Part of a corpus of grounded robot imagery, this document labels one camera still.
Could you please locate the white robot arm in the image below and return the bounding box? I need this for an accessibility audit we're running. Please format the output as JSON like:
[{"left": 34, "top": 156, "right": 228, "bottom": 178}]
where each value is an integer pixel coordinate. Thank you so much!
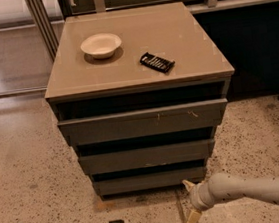
[{"left": 183, "top": 173, "right": 279, "bottom": 223}]

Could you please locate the grey drawer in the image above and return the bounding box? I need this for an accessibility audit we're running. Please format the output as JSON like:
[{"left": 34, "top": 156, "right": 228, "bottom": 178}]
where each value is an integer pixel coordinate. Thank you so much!
[
  {"left": 93, "top": 167, "right": 207, "bottom": 196},
  {"left": 57, "top": 99, "right": 227, "bottom": 146},
  {"left": 79, "top": 139, "right": 215, "bottom": 174}
]

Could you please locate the white bowl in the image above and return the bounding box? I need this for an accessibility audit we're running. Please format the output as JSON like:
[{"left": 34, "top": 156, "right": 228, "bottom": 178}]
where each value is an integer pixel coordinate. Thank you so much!
[{"left": 80, "top": 33, "right": 122, "bottom": 60}]

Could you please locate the grey drawer cabinet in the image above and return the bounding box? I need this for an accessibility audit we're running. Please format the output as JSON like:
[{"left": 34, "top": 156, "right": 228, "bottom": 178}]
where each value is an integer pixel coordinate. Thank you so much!
[{"left": 45, "top": 2, "right": 234, "bottom": 185}]

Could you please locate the metal frame post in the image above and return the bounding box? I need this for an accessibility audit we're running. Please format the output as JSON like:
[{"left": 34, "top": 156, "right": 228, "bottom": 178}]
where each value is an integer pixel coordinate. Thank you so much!
[{"left": 25, "top": 0, "right": 59, "bottom": 61}]

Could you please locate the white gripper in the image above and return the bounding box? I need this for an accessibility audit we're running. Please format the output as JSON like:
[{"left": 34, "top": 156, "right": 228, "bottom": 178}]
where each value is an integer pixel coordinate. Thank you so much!
[{"left": 182, "top": 180, "right": 214, "bottom": 223}]

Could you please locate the black snack bar packet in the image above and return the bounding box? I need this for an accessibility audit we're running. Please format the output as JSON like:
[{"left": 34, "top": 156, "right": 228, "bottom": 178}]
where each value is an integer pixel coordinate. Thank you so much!
[{"left": 140, "top": 52, "right": 175, "bottom": 74}]

